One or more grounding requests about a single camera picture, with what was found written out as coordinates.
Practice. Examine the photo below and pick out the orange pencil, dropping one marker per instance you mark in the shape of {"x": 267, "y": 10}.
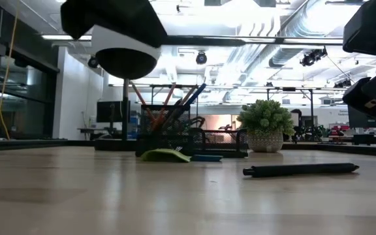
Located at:
{"x": 168, "y": 98}

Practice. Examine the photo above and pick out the green potted plant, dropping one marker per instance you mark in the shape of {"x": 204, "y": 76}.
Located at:
{"x": 266, "y": 120}

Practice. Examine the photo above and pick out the black computer monitor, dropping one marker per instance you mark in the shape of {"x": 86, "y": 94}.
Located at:
{"x": 357, "y": 122}
{"x": 109, "y": 111}

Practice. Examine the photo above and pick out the black mesh desk organizer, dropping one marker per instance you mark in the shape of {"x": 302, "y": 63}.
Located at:
{"x": 155, "y": 140}

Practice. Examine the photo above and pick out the white globe table lamp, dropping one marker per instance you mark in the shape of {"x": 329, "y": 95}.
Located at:
{"x": 126, "y": 65}

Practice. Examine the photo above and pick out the black ceiling spotlight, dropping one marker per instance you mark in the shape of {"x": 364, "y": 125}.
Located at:
{"x": 312, "y": 58}
{"x": 339, "y": 84}
{"x": 201, "y": 58}
{"x": 93, "y": 62}

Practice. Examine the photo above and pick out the black aluminium table frame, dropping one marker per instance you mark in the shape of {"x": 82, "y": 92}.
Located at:
{"x": 338, "y": 150}

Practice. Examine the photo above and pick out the black background rack frame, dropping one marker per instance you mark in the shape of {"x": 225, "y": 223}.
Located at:
{"x": 289, "y": 88}
{"x": 188, "y": 86}

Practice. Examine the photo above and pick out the small blue eraser block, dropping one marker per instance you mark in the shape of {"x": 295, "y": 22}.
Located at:
{"x": 207, "y": 158}

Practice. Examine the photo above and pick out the green sticky note pad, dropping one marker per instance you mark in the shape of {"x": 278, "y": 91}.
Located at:
{"x": 165, "y": 156}

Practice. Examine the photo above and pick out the plain black pen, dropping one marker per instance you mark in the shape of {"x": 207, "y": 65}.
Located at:
{"x": 299, "y": 169}

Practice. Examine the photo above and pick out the light wooden pencil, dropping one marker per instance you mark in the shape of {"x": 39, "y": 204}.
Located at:
{"x": 188, "y": 97}

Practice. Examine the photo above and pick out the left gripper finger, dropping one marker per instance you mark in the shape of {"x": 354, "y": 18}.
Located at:
{"x": 135, "y": 19}

